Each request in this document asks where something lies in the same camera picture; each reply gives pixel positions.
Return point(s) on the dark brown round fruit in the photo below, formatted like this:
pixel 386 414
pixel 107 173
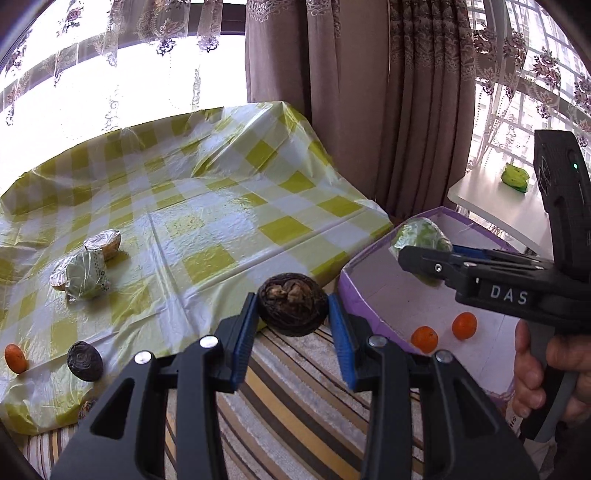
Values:
pixel 292 302
pixel 84 361

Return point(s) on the sheer floral lace curtain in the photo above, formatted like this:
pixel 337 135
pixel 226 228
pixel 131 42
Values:
pixel 531 69
pixel 115 41

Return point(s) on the yellow checked plastic tablecloth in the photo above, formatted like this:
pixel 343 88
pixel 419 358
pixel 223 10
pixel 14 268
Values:
pixel 198 207

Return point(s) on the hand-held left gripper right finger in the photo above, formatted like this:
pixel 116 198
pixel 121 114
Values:
pixel 342 346

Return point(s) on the green wrapped vegetable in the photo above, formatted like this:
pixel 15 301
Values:
pixel 515 178

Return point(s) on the person's right hand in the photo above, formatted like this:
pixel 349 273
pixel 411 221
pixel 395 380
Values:
pixel 533 378

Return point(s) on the white side table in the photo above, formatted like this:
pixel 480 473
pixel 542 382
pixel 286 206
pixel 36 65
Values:
pixel 485 198

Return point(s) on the small orange tangerine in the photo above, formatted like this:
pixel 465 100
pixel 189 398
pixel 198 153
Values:
pixel 16 358
pixel 424 339
pixel 464 325

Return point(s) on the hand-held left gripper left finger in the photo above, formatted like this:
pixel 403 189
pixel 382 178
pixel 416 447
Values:
pixel 244 337

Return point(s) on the brown embroidered curtain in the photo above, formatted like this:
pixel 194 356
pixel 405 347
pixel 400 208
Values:
pixel 351 92

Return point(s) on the striped rug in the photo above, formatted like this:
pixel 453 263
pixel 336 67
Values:
pixel 295 415

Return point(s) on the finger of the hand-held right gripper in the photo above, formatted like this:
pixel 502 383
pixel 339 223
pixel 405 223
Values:
pixel 427 266
pixel 508 259

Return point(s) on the purple cardboard box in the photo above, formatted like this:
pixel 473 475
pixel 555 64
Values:
pixel 369 286

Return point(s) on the plastic-wrapped pale green cabbage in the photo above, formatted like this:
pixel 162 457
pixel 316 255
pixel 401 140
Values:
pixel 85 277

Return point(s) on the brown textured round object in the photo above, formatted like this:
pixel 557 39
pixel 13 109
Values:
pixel 86 409

